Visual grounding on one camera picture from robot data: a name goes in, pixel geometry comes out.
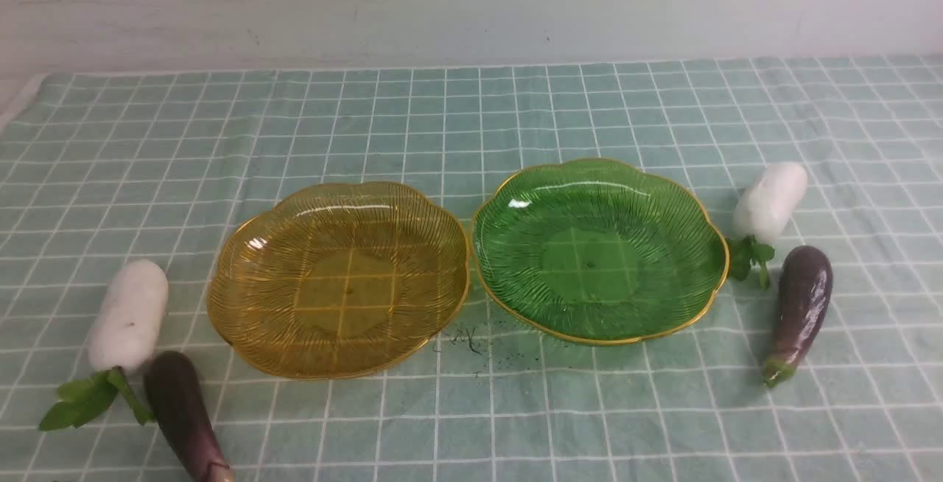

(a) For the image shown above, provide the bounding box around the green ribbed plastic plate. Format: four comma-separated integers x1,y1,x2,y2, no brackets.
469,158,730,346

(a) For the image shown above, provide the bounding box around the green checkered tablecloth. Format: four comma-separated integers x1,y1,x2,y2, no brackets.
1,55,942,481

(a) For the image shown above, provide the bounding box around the white radish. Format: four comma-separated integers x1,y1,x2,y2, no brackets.
726,162,808,290
37,259,169,432

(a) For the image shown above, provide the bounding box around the purple eggplant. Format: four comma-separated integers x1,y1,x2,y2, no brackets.
144,351,236,481
762,245,835,388

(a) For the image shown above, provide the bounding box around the amber ribbed plastic plate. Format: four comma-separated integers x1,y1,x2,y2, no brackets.
206,182,469,380

